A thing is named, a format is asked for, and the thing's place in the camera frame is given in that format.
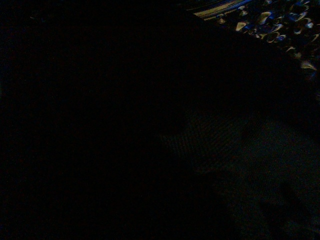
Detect navy knitted garment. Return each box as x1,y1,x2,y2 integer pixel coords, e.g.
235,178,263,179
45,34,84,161
0,0,320,240

